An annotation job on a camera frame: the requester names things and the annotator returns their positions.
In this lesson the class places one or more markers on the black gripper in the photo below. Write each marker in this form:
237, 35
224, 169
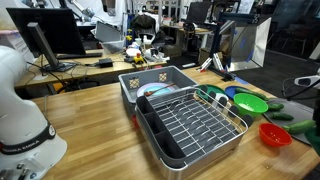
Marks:
317, 113

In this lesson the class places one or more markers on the dark green plastic cup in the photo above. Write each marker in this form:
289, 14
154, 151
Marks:
314, 141

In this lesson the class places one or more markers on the white Franka robot base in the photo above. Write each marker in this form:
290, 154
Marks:
20, 116

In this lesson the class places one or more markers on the orange plastic bowl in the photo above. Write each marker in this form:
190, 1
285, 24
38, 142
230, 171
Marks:
275, 135

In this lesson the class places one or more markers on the light green colander bowl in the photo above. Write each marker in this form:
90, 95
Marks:
250, 103

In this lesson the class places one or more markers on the grey round tray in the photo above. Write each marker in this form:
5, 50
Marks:
296, 108

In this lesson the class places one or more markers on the large green zucchini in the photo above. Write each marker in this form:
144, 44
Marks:
298, 126

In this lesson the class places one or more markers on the small stubby green cucumber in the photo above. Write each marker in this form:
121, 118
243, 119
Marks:
276, 106

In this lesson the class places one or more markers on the long dark green cucumber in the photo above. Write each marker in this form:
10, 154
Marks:
250, 93

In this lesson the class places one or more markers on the dark green plate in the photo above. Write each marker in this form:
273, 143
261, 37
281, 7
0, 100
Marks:
215, 89

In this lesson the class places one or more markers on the white bars bundle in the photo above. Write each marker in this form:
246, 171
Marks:
210, 63

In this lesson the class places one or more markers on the grey remote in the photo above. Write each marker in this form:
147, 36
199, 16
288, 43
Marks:
189, 65

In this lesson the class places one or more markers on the grey plastic bin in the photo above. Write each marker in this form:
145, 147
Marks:
176, 78

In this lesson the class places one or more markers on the black background monitor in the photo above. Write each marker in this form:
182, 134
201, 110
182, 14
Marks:
198, 11

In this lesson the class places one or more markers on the light blue plate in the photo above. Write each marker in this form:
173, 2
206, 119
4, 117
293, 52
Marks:
161, 91

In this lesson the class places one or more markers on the grey cutlery holder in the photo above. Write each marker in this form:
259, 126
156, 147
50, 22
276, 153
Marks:
160, 140

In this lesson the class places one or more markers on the wooden spoon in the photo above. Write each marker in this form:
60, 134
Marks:
156, 90

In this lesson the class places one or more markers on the lavender plate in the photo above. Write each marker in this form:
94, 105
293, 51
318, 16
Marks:
145, 88

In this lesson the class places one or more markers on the red plastic item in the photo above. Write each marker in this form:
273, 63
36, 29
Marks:
135, 121

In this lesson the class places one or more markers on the white bottle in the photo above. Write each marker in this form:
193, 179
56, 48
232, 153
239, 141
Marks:
147, 40

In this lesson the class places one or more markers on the yellow toy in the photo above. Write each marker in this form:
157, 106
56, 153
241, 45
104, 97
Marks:
138, 59

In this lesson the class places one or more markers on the black backpack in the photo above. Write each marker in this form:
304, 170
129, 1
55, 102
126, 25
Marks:
143, 21

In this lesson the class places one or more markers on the black power adapter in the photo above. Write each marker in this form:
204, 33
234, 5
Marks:
106, 62

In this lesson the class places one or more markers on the wooden background desk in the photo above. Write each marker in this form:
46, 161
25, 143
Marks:
90, 69

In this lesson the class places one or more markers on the black computer monitor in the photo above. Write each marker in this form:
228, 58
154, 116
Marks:
60, 30

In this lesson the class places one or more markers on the white printed box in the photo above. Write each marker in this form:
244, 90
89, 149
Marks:
15, 41

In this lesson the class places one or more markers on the dark blue metal frame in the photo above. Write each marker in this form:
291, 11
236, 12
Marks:
216, 40

